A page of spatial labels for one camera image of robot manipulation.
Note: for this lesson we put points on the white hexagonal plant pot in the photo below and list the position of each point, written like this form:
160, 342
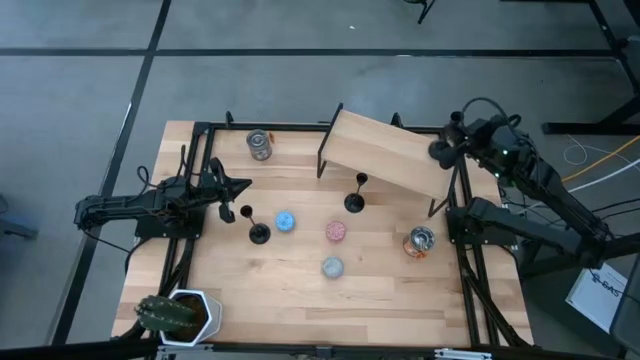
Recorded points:
212, 315

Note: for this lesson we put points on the black desk leg frame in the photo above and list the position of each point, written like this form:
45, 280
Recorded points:
575, 128

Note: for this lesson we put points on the wooden shelf with black legs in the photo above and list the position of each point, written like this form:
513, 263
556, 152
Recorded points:
380, 145

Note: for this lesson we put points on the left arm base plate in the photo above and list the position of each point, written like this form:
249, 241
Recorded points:
150, 231

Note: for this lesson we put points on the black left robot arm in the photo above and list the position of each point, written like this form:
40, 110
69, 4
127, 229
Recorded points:
125, 205

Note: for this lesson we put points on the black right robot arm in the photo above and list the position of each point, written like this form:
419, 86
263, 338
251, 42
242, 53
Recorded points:
550, 190

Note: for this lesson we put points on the cream leaf-patterned candle tin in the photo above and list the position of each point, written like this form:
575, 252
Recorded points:
333, 267

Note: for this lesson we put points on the green cactus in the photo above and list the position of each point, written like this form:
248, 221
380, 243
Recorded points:
162, 312

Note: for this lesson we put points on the grey chair base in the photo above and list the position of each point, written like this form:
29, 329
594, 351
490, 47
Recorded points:
15, 227

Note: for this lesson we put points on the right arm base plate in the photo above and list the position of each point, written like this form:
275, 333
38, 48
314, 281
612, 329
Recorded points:
460, 236

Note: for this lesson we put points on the black table frame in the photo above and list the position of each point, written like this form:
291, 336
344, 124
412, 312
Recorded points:
290, 126

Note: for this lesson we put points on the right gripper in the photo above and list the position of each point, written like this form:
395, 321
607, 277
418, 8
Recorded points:
495, 142

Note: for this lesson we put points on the white paper sheet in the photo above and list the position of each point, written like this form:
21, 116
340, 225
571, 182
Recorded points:
595, 300

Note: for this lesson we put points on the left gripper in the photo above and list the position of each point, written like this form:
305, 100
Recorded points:
212, 187

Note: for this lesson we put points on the blue glitter ball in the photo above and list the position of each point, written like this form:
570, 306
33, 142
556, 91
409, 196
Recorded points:
285, 221

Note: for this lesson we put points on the black diagonal floor bar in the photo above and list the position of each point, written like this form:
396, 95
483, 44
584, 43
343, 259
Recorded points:
620, 245

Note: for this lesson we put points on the pink patterned candle tin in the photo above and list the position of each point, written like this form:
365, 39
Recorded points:
336, 231

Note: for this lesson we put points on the black overhead rig beam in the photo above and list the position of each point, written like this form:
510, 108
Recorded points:
75, 350

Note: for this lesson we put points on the silver tin can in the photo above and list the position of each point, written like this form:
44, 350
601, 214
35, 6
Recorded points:
259, 146

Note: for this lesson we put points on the black chair leg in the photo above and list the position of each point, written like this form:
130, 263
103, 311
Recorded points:
425, 12

